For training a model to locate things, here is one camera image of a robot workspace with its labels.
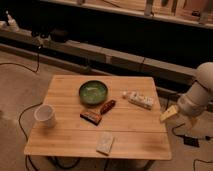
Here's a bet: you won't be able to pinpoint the white bottle on ledge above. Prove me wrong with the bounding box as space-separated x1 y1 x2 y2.
6 12 20 31

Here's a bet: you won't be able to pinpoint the black power adapter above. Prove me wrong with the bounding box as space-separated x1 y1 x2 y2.
183 137 199 147

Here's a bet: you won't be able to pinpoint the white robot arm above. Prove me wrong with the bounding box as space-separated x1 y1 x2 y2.
160 62 213 125

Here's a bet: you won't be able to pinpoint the wooden table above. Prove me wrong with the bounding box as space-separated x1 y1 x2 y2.
24 75 172 160

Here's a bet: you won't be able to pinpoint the black cable on floor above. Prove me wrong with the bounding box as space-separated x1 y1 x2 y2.
18 101 81 171

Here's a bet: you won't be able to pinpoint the white patterned box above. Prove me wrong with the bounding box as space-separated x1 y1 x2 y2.
122 91 154 110

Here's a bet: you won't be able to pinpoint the black device on ledge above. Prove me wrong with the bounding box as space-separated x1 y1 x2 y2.
50 29 68 43

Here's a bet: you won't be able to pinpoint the white cup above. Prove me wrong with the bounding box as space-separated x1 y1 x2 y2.
34 104 56 128

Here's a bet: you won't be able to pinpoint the green ceramic bowl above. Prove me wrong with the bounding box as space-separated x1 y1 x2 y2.
79 80 108 105

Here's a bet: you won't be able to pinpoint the brown snack bar packet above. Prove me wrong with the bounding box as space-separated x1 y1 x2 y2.
80 110 102 125

